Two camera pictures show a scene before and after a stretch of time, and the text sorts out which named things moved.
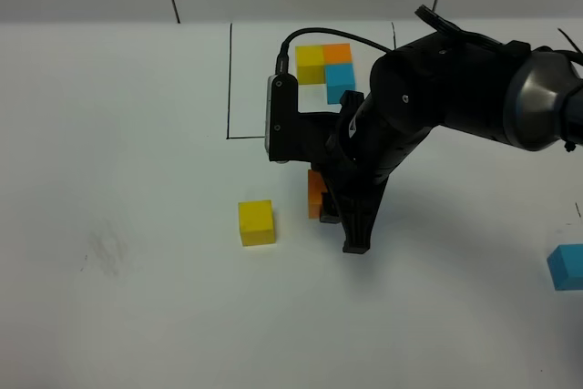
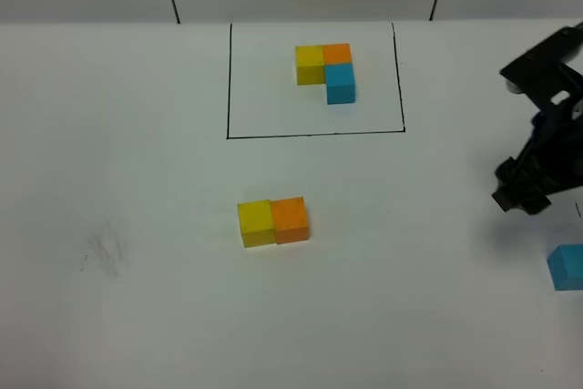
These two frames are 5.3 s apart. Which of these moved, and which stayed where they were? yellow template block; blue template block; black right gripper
Moved: black right gripper
Stayed: blue template block; yellow template block
